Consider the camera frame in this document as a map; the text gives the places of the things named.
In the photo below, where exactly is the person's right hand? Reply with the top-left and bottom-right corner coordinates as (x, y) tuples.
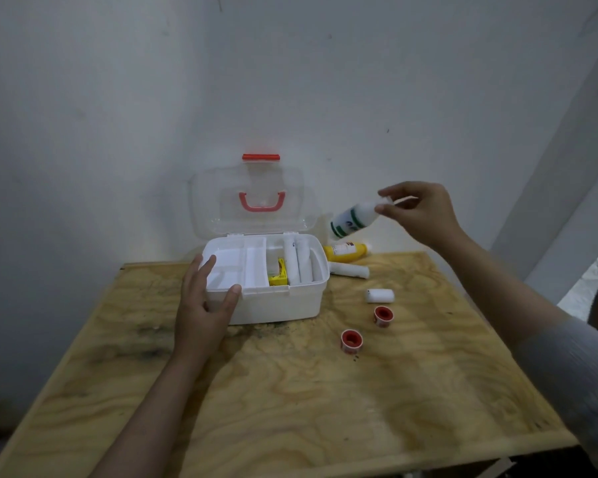
(375, 181), (468, 250)

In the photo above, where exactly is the person's left hand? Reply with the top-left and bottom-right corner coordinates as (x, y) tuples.
(173, 253), (243, 365)

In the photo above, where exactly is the white bottle with green label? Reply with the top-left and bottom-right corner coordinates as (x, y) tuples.
(329, 196), (394, 240)

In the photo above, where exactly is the white first aid box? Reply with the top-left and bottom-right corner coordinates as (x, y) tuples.
(188, 153), (331, 326)

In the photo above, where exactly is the person's right forearm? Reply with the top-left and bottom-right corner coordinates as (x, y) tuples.
(436, 229), (576, 355)

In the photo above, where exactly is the person's left forearm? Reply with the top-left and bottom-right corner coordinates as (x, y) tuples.
(87, 354), (207, 478)

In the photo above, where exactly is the white inner tray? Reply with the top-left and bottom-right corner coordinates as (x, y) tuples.
(204, 237), (269, 295)

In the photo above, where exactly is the yellow packet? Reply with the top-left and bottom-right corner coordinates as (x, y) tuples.
(268, 257), (290, 287)

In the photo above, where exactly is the yellow bottle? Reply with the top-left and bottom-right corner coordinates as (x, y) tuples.
(323, 242), (372, 264)

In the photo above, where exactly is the white bandage roll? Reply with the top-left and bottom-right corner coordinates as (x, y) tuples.
(296, 236), (314, 283)
(328, 261), (371, 280)
(283, 234), (300, 285)

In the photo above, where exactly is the grey sleeve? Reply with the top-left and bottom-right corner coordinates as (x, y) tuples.
(511, 316), (598, 477)

